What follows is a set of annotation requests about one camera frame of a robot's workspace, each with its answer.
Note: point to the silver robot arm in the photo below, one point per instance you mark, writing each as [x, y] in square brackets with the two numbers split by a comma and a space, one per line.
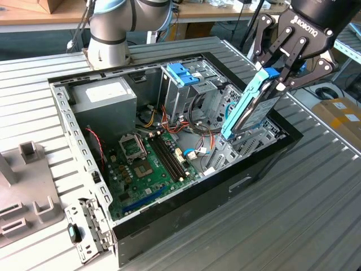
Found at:
[110, 34]

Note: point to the blue expansion slot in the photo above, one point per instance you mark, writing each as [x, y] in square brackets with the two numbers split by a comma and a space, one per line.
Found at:
[144, 199]

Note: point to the wooden desk white frame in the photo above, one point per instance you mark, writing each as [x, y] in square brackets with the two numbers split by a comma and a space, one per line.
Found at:
[220, 12]

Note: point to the aluminium roller rack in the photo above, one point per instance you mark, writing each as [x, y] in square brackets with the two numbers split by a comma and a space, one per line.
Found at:
[349, 42]

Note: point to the grey parts rack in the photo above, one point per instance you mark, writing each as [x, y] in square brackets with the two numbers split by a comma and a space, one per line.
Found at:
[31, 180]

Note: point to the hard disk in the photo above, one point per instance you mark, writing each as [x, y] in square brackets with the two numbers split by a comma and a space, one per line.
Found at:
[253, 113]

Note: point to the grey metal disk bay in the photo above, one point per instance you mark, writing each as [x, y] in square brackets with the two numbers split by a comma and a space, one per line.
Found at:
[225, 153]

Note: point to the brown wooden box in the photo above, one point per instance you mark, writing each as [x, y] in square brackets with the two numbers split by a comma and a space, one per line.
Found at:
[53, 5]

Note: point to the black RAM slot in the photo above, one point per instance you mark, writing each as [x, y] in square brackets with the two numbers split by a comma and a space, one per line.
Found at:
[173, 155]
[163, 159]
[170, 157]
[167, 158]

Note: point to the grey metal drive cage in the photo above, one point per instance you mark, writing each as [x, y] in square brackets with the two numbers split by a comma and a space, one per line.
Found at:
[175, 98]

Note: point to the green motherboard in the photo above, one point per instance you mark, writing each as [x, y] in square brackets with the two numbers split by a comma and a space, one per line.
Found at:
[132, 192]

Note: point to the black tripod pole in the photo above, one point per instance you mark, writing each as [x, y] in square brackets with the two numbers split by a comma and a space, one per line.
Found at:
[260, 7]

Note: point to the black case fan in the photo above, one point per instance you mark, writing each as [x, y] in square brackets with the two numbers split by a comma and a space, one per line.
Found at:
[92, 152]

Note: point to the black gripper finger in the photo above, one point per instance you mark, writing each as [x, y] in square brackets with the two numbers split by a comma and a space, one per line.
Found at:
[324, 67]
[260, 36]

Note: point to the cardboard box white labels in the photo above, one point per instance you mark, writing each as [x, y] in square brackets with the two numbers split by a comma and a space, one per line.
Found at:
[332, 121]

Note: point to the black open PC case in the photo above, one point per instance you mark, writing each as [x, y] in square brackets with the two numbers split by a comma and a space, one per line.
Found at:
[197, 203]

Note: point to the small brown cardboard box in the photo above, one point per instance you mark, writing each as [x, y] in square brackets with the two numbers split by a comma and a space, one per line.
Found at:
[198, 29]

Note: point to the metal slot retainer bracket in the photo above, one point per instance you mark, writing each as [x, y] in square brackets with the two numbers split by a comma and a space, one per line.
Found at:
[81, 249]

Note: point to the grey power supply unit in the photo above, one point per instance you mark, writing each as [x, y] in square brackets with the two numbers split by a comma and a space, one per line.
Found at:
[107, 115]

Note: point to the small black case clip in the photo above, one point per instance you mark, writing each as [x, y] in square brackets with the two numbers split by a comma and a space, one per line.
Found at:
[96, 177]

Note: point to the black latch blue button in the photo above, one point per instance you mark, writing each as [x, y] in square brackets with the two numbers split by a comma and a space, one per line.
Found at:
[74, 233]

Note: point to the white paper label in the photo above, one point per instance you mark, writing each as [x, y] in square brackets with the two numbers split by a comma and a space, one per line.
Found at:
[208, 171]

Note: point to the CPU socket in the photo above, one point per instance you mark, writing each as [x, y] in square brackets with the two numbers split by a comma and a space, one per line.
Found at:
[143, 170]

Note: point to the blue plastic drive latch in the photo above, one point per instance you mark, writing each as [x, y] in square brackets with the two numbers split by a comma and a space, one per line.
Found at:
[179, 72]

